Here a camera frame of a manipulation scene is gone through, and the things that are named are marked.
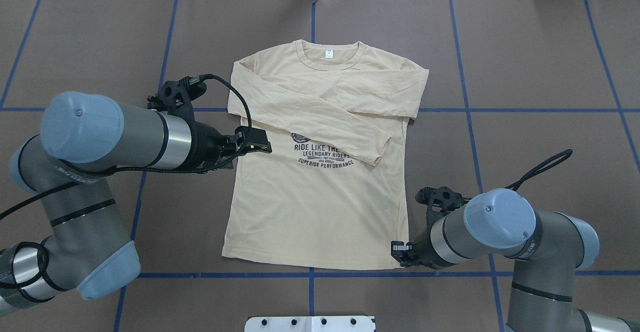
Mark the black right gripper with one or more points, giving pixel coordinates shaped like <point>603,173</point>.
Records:
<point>420,250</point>

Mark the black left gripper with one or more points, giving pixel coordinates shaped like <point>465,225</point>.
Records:
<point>206,146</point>

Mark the beige long-sleeve printed shirt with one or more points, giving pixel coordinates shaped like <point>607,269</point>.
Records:
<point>332,192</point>

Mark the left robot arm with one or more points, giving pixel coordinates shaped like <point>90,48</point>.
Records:
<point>84,139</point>

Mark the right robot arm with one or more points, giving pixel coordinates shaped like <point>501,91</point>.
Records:
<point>547,249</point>

